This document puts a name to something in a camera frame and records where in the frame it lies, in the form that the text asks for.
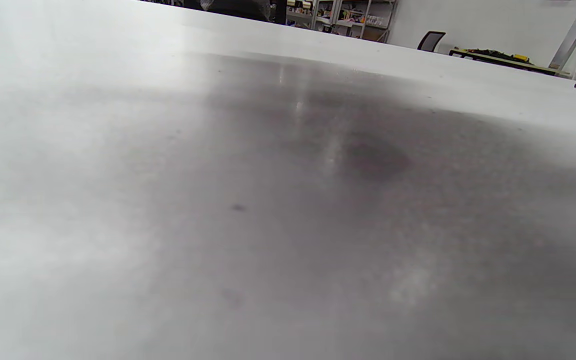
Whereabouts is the metal shelving rack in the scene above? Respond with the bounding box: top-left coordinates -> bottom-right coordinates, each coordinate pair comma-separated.
285,0 -> 399,44

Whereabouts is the cluttered yellow-edged workbench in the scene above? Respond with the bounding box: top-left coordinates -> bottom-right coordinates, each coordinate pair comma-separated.
449,47 -> 572,79

